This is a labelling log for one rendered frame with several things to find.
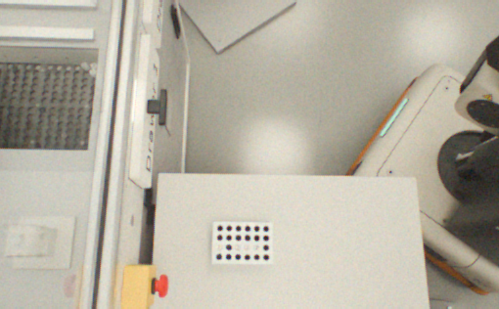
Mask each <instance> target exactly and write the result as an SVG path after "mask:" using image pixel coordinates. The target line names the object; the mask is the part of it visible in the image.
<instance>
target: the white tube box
mask: <svg viewBox="0 0 499 309"><path fill-rule="evenodd" d="M218 244H221V245H222V249H221V250H218V249H216V247H217V245H218ZM237 244H240V245H241V246H242V248H241V249H240V250H237V249H236V248H235V246H236V245H237ZM246 244H249V245H250V247H251V249H250V250H245V245H246ZM256 244H258V245H259V246H260V250H254V249H253V247H254V246H255V245H256ZM211 264H273V222H213V223H212V253H211Z"/></svg>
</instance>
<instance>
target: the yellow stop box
mask: <svg viewBox="0 0 499 309"><path fill-rule="evenodd" d="M157 269H158V268H157V265H143V264H135V265H127V266H125V267H124V272H123V283H122V294H121V304H120V307H121V309H148V307H150V306H152V305H153V304H154V303H155V294H156V292H155V283H156V281H157V280H158V278H157Z"/></svg>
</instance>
